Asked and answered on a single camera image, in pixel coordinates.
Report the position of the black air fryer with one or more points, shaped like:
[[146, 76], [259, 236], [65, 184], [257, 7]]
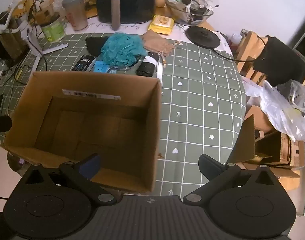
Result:
[[127, 0]]

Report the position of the plastic bag of items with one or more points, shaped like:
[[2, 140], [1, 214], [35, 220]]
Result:
[[190, 15]]

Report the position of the small yellow stick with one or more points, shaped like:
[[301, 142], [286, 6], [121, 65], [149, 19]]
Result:
[[19, 72]]

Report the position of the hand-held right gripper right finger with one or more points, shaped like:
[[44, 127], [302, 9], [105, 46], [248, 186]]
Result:
[[207, 166]]

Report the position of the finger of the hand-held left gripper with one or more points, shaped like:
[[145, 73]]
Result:
[[1, 124]]

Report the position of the green grid tablecloth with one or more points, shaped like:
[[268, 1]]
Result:
[[200, 105]]

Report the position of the grey lid shaker bottle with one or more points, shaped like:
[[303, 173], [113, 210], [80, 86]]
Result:
[[75, 12]]

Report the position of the small black printed box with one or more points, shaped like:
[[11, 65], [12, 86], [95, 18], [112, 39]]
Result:
[[82, 63]]

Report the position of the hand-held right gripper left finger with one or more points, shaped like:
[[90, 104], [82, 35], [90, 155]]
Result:
[[90, 167]]

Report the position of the yellow wet wipes pack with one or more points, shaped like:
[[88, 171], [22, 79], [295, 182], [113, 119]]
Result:
[[162, 23]]

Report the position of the clear plastic bag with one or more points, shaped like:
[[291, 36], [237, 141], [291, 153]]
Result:
[[280, 110]]

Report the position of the black cloth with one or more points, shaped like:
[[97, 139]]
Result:
[[95, 45]]

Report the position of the white gimbal tripod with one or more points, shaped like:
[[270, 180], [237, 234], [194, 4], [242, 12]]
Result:
[[33, 42]]

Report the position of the white paper sheet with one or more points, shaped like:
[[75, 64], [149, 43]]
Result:
[[132, 28]]

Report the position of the black small bottle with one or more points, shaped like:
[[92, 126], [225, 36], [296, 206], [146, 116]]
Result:
[[145, 68]]

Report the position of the green label jar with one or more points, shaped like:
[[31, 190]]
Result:
[[53, 31]]

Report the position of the black round kettle base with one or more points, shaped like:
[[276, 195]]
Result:
[[202, 37]]

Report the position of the wooden chair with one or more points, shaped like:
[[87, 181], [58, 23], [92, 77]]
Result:
[[247, 52]]

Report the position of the light blue packet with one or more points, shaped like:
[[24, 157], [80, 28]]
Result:
[[102, 67]]

